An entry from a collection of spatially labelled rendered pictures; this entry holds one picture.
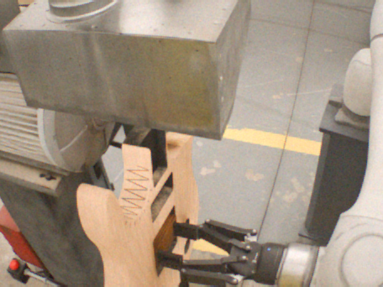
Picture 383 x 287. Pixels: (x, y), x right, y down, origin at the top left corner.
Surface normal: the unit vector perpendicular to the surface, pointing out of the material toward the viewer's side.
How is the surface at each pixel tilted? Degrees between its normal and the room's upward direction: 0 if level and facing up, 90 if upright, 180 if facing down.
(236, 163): 0
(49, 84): 90
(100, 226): 78
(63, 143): 86
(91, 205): 63
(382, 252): 34
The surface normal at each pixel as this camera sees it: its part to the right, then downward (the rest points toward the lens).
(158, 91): -0.32, 0.70
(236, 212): -0.08, -0.69
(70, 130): 0.89, 0.25
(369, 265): -0.25, -0.22
